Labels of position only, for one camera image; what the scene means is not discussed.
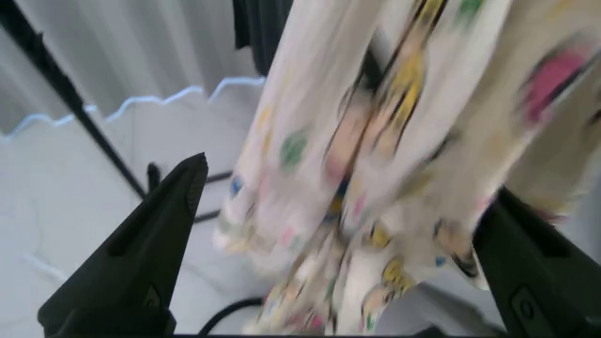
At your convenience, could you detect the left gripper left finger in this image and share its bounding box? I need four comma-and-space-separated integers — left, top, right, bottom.
37, 152, 210, 336

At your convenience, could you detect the black cable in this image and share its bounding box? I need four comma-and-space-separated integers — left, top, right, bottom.
199, 297, 265, 335

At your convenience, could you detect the black clothes rack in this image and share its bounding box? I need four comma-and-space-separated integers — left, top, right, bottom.
0, 0, 235, 224

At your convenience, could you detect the white curtain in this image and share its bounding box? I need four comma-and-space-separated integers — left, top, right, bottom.
0, 0, 268, 137

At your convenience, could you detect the dark grey t-shirt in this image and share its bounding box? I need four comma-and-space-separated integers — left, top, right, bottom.
232, 0, 296, 77

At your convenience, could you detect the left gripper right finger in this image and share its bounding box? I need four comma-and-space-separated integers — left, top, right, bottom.
471, 187, 601, 336

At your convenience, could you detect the cream printed garment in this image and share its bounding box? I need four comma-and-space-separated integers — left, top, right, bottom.
213, 0, 601, 335

